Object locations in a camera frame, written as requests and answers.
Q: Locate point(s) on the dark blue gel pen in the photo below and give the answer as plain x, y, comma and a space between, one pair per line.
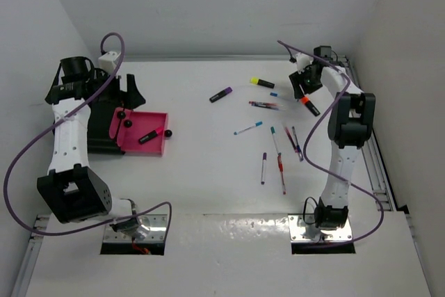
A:
298, 149

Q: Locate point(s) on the light blue cap marker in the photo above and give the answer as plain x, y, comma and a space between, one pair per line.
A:
257, 124

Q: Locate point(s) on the yellow highlighter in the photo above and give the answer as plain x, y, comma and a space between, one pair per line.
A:
261, 82

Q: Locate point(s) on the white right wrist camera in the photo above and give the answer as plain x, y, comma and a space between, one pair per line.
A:
302, 61

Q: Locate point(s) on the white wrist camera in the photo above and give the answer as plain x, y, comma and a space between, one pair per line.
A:
302, 61
108, 61

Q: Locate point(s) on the pink drawer tray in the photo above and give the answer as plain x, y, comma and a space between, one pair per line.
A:
143, 122

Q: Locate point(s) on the orange highlighter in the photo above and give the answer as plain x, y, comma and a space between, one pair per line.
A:
310, 106

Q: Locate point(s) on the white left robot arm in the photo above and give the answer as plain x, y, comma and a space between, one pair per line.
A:
83, 99

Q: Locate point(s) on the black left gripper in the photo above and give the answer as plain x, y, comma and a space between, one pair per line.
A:
133, 98

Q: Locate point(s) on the black drawer cabinet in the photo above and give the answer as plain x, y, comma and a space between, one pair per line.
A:
102, 111

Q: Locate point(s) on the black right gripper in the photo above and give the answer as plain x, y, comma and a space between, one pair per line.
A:
297, 79

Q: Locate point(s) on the teal cap white marker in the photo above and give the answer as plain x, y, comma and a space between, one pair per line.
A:
274, 136

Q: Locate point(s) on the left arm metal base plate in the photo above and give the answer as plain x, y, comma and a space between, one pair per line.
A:
149, 228

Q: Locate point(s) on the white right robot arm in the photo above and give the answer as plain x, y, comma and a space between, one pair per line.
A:
349, 127

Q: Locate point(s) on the purple highlighter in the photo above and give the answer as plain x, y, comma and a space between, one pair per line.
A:
220, 95

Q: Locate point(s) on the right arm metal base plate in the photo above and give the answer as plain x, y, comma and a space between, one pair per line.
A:
307, 233

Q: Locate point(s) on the purple cap white marker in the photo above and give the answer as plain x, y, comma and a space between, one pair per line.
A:
263, 168

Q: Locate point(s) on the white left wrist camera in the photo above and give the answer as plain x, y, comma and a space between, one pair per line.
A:
108, 61

